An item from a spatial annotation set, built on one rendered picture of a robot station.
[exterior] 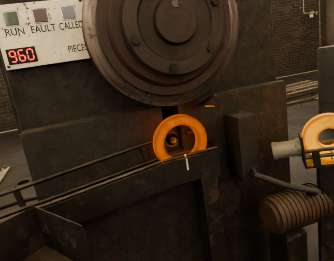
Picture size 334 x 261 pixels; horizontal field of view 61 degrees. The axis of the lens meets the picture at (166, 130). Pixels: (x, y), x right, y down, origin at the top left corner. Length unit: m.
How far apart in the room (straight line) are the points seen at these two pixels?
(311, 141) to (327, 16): 4.32
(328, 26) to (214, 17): 4.45
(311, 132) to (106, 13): 0.71
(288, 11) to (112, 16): 8.39
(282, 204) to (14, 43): 0.95
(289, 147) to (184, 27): 0.52
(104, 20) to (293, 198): 0.79
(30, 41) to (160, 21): 0.41
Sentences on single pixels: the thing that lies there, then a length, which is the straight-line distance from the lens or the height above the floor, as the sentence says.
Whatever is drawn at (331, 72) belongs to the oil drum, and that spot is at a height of 0.62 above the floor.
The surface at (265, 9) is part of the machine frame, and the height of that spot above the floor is 1.14.
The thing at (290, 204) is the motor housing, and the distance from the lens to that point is 1.02.
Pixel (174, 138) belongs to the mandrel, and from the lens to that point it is 1.02.
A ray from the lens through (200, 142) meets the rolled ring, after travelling 0.96.
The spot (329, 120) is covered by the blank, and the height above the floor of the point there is 0.76.
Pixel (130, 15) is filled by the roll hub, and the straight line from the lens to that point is 0.77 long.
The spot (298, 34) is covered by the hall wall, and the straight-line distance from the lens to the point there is 9.25.
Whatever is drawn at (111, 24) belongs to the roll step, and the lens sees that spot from 0.81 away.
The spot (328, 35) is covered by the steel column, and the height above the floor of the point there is 0.98.
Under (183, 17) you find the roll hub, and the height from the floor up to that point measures 1.12.
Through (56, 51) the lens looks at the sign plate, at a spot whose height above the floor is 1.10.
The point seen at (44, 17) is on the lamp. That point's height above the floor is 1.19.
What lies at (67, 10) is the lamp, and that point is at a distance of 0.97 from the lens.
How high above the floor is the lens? 1.02
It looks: 14 degrees down
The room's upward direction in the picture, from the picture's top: 9 degrees counter-clockwise
